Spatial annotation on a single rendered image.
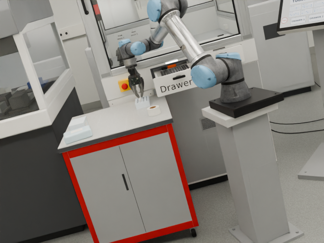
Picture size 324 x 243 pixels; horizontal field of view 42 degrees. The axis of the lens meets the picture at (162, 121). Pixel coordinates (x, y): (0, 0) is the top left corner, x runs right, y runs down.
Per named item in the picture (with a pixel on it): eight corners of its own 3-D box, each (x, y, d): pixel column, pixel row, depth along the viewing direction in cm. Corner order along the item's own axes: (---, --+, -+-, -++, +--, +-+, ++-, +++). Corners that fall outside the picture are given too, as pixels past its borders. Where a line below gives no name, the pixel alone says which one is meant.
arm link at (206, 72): (234, 72, 197) (171, -13, 211) (210, 81, 189) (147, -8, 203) (222, 86, 207) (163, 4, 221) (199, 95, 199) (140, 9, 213)
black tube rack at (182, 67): (193, 80, 253) (191, 70, 251) (165, 87, 253) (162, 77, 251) (188, 73, 274) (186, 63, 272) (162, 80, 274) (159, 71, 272)
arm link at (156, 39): (189, -16, 216) (153, 36, 257) (173, -13, 211) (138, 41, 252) (200, 2, 215) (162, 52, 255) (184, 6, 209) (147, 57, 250)
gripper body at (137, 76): (129, 87, 253) (124, 68, 250) (130, 84, 262) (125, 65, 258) (142, 84, 253) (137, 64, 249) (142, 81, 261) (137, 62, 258)
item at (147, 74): (258, 60, 276) (254, 37, 272) (107, 101, 277) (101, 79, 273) (226, 43, 367) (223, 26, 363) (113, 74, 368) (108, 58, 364)
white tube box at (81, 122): (86, 130, 239) (83, 122, 237) (71, 134, 239) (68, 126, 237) (88, 124, 251) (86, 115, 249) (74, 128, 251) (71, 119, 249)
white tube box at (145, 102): (150, 106, 253) (148, 100, 252) (136, 109, 253) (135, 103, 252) (150, 101, 264) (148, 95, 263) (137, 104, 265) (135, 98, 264)
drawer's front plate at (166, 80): (206, 84, 244) (202, 65, 241) (157, 97, 244) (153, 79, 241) (206, 83, 246) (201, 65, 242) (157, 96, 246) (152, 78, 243)
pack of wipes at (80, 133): (91, 131, 234) (89, 124, 233) (93, 136, 225) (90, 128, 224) (65, 140, 232) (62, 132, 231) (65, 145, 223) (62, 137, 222)
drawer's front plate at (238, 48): (245, 60, 274) (241, 44, 271) (201, 73, 274) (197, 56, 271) (244, 60, 276) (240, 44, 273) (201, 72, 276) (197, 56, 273)
